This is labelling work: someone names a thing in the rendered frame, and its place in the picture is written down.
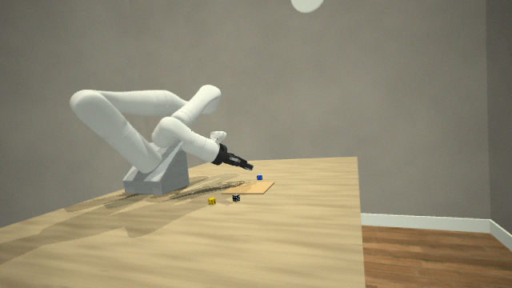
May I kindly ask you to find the tan square mat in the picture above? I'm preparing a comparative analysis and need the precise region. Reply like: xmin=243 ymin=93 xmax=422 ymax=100
xmin=222 ymin=182 xmax=274 ymax=194

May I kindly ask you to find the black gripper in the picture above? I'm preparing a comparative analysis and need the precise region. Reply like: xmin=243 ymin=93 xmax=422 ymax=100
xmin=211 ymin=143 xmax=254 ymax=170

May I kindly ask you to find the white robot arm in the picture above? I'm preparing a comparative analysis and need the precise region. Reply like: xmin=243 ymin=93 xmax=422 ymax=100
xmin=70 ymin=85 xmax=226 ymax=174

